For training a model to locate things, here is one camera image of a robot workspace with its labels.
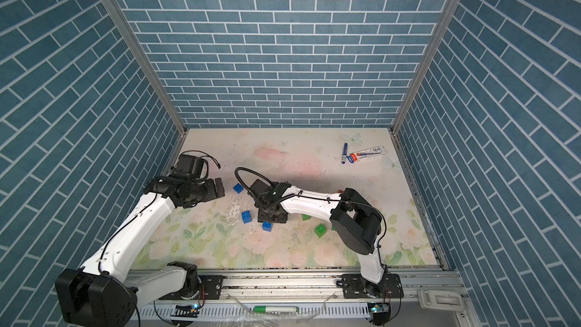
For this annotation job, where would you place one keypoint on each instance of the white toothpaste tube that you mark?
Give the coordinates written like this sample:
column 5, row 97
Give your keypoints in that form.
column 366, row 154

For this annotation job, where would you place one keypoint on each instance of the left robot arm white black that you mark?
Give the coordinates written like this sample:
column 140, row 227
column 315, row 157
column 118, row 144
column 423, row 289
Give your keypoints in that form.
column 96, row 294

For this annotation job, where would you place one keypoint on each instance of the blue marker pen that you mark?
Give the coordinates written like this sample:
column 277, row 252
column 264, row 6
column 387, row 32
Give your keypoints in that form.
column 344, row 153

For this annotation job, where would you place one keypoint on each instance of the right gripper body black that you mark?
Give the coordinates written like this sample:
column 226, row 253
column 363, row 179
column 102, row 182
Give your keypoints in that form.
column 264, row 214

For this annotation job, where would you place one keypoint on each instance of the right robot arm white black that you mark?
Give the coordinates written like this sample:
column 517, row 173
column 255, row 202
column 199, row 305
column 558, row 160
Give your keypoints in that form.
column 358, row 224

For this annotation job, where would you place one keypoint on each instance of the green lego near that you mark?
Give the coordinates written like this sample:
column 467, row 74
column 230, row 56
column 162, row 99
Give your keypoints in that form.
column 320, row 230

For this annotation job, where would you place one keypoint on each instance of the aluminium front rail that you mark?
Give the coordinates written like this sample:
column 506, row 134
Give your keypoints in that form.
column 313, row 291

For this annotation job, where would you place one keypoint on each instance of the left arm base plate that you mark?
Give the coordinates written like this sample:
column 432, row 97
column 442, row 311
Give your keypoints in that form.
column 198, row 288

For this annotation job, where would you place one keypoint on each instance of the green marker on rail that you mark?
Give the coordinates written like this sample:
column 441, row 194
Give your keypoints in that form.
column 275, row 309

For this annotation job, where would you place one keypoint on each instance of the small blue lego far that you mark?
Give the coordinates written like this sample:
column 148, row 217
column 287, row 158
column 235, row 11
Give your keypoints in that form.
column 238, row 188

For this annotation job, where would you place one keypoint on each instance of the white plastic handle part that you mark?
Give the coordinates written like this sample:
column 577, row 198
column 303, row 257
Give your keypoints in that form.
column 440, row 300

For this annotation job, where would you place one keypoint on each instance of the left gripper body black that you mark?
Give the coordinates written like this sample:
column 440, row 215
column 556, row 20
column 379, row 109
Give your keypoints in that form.
column 205, row 191

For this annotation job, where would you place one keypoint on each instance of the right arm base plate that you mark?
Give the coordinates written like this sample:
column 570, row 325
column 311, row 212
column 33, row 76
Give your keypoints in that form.
column 354, row 286

